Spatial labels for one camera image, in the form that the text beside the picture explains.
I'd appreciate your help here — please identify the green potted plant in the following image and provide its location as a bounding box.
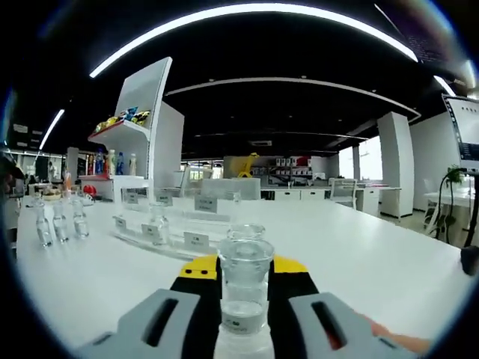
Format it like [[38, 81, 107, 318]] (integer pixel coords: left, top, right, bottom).
[[447, 164, 467, 186]]

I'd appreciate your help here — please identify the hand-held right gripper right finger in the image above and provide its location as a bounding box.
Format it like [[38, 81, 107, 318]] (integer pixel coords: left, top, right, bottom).
[[267, 255, 424, 359]]

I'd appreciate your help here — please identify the black monitor stand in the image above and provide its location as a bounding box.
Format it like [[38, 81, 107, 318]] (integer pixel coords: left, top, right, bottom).
[[463, 170, 479, 248]]

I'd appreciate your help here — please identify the black cable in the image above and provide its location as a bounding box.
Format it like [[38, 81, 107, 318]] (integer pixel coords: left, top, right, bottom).
[[436, 168, 462, 237]]

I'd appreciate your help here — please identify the large dark text screen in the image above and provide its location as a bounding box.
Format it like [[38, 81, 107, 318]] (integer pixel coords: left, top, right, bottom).
[[407, 22, 461, 64]]

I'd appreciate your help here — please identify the white mesh office chair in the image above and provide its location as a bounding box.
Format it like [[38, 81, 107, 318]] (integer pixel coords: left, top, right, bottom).
[[331, 177, 359, 209], [201, 177, 262, 201]]

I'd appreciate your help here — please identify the row of drink bottles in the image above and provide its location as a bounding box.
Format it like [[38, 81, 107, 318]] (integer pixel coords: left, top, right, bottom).
[[86, 149, 138, 177]]

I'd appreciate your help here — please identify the white office desk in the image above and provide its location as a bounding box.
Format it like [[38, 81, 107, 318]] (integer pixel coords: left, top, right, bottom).
[[260, 185, 403, 220]]

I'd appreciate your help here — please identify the computer monitor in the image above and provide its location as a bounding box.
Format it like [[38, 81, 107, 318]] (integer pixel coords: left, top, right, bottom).
[[441, 93, 479, 169]]

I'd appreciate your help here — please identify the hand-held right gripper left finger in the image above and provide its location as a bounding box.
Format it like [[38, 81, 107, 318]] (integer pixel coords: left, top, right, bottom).
[[74, 255, 222, 359]]

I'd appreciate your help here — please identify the background storage shelf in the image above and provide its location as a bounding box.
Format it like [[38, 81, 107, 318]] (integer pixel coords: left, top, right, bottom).
[[267, 155, 314, 188]]

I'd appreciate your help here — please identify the curved ceiling light strip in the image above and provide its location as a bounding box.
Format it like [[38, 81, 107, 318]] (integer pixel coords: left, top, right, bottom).
[[88, 2, 419, 79]]

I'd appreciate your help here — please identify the person's right hand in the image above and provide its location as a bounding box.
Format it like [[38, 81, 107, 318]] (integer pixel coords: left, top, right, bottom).
[[364, 316, 431, 356]]

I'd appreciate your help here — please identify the row of snack bags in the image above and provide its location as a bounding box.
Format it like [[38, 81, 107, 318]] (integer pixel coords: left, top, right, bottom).
[[95, 106, 151, 132]]

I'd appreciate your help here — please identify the white display shelf unit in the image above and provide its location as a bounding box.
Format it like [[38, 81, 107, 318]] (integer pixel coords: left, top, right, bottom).
[[88, 56, 185, 203]]

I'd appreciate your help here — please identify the black computer mouse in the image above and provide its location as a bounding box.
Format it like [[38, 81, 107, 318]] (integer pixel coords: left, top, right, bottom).
[[460, 245, 479, 276]]

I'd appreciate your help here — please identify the yellow figure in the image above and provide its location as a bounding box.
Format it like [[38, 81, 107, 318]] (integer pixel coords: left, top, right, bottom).
[[234, 151, 261, 179]]

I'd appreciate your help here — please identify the straight ceiling light strip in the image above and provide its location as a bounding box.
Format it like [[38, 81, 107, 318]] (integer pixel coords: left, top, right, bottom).
[[39, 108, 65, 150]]

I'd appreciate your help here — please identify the clear acrylic reagent rack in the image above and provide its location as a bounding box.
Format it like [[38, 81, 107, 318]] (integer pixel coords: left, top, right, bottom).
[[111, 185, 240, 263]]

